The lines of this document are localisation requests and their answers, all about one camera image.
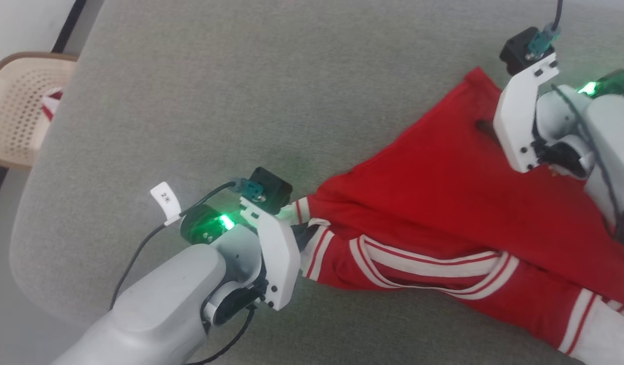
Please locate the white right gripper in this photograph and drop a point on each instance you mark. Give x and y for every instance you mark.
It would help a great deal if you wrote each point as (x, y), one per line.
(517, 121)

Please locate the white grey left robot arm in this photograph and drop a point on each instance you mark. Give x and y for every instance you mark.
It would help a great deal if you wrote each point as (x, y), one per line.
(160, 304)

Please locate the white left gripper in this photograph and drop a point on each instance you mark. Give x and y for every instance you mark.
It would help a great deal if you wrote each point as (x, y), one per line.
(279, 253)

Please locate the red white cloth in basket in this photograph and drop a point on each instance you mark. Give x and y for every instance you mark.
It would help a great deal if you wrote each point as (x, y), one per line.
(50, 104)

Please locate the beige plastic laundry basket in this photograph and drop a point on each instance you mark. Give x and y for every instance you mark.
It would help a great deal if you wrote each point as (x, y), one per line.
(18, 111)

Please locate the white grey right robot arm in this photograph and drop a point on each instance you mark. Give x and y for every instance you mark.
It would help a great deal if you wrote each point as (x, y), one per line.
(611, 132)

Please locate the red garment with white stripes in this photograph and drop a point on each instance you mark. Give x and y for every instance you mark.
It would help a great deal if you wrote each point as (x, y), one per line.
(418, 203)

